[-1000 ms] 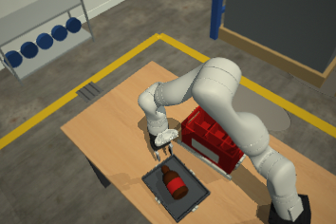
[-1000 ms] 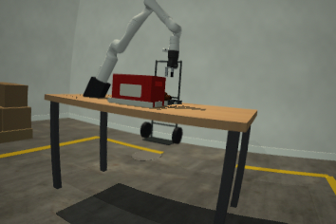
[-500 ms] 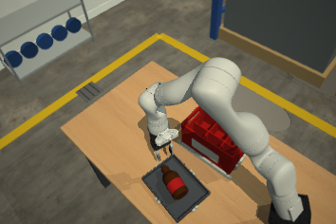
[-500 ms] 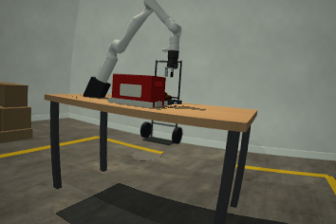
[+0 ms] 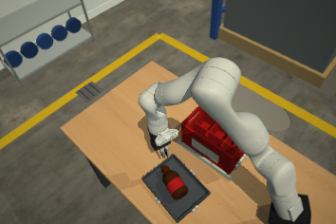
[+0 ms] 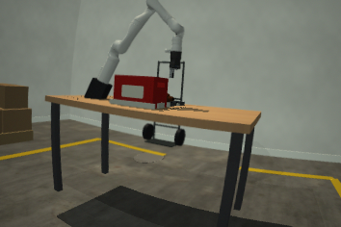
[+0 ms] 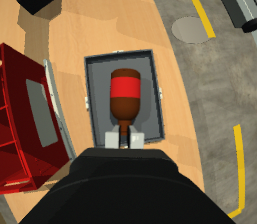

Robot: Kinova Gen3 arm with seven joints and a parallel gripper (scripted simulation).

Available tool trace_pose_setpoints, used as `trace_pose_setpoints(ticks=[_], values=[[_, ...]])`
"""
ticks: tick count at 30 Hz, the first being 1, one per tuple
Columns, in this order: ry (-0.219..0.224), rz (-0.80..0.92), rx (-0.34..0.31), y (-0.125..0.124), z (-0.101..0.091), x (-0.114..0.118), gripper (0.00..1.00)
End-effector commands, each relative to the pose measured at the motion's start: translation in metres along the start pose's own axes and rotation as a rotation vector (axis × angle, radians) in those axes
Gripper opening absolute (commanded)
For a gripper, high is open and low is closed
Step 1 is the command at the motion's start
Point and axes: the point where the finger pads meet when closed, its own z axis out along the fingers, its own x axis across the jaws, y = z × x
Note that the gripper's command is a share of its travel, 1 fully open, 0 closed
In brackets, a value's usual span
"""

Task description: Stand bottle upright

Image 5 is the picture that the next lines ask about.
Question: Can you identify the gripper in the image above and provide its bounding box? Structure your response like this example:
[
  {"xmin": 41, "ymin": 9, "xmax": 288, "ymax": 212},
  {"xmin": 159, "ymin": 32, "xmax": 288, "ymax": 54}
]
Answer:
[{"xmin": 147, "ymin": 120, "xmax": 178, "ymax": 159}]

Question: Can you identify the red divided crate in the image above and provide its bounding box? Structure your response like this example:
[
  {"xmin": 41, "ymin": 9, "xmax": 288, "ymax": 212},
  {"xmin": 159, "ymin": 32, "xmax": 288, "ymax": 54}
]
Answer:
[{"xmin": 181, "ymin": 106, "xmax": 244, "ymax": 174}]

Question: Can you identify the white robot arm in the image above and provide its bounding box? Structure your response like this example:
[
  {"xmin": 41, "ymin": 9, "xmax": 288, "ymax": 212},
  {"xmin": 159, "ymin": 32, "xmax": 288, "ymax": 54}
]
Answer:
[{"xmin": 139, "ymin": 57, "xmax": 304, "ymax": 222}]

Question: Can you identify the dark brown bottle with red label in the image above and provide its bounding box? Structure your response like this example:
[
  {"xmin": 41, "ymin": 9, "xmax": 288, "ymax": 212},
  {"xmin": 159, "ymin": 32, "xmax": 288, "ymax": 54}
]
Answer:
[{"xmin": 161, "ymin": 165, "xmax": 188, "ymax": 200}]

